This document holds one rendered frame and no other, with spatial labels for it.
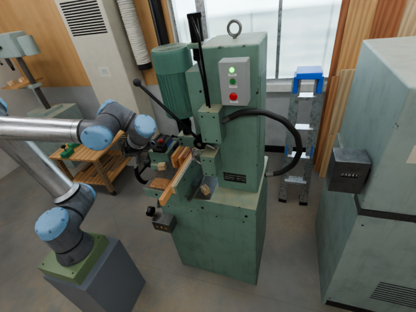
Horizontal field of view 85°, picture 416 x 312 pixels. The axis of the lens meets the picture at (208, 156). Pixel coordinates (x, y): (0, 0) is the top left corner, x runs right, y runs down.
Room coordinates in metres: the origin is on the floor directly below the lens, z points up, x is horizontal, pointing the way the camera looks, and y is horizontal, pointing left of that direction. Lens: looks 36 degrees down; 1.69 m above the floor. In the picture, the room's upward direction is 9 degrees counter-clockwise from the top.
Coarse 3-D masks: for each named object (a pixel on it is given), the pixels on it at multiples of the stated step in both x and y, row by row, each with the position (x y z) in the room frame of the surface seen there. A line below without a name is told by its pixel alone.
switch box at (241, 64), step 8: (224, 64) 0.80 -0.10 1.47; (232, 64) 0.79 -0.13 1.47; (240, 64) 0.78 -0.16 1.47; (248, 64) 0.80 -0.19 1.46; (224, 72) 0.81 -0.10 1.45; (240, 72) 0.78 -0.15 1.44; (248, 72) 0.80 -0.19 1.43; (224, 80) 0.81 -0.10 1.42; (240, 80) 0.78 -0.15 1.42; (248, 80) 0.80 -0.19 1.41; (224, 88) 0.81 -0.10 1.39; (232, 88) 0.79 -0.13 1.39; (240, 88) 0.78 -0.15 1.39; (248, 88) 0.79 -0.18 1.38; (224, 96) 0.81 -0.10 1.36; (240, 96) 0.78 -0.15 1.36; (248, 96) 0.79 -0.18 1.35; (224, 104) 0.81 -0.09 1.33; (232, 104) 0.80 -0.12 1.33; (240, 104) 0.78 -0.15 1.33
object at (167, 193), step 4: (188, 156) 1.05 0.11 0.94; (184, 160) 1.01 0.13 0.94; (180, 168) 0.95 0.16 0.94; (172, 180) 0.86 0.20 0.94; (168, 184) 0.84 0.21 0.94; (168, 188) 0.81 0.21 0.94; (164, 192) 0.79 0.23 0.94; (168, 192) 0.79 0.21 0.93; (160, 196) 0.77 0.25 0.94; (164, 196) 0.76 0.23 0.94; (168, 196) 0.78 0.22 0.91; (160, 200) 0.74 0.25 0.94; (164, 200) 0.75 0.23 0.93; (160, 204) 0.74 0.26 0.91; (164, 204) 0.74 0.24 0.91
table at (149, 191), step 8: (152, 168) 1.11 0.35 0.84; (168, 168) 1.02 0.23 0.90; (176, 168) 1.00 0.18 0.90; (152, 176) 0.97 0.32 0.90; (160, 176) 0.96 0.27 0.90; (168, 176) 0.95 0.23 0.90; (192, 176) 0.95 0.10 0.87; (184, 184) 0.87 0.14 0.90; (152, 192) 0.86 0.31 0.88; (160, 192) 0.84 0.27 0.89; (184, 192) 0.85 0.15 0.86; (168, 200) 0.83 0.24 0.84; (176, 200) 0.81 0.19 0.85
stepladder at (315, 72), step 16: (320, 80) 1.44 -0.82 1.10; (304, 96) 1.48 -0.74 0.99; (320, 96) 1.45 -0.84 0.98; (288, 112) 1.52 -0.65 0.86; (304, 128) 1.44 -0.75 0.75; (288, 144) 1.47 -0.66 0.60; (288, 160) 1.44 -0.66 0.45; (288, 176) 1.42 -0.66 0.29; (304, 176) 1.37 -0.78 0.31; (304, 192) 1.34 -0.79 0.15
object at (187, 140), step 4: (180, 132) 1.10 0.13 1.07; (180, 136) 1.07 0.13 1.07; (184, 136) 1.05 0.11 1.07; (188, 136) 1.05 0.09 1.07; (192, 136) 1.04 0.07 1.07; (180, 140) 1.06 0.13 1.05; (184, 140) 1.06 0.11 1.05; (188, 140) 1.05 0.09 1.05; (192, 140) 1.04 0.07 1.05; (180, 144) 1.07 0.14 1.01; (184, 144) 1.06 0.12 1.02; (188, 144) 1.05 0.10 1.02; (192, 144) 1.04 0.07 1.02
